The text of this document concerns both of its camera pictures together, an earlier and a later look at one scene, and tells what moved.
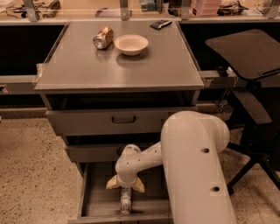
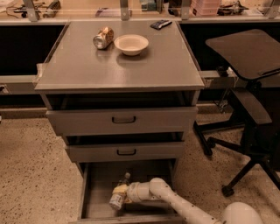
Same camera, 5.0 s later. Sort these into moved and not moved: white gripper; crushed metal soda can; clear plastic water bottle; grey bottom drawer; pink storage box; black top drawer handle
Moved: clear plastic water bottle; white gripper
Not moved: pink storage box; black top drawer handle; grey bottom drawer; crushed metal soda can
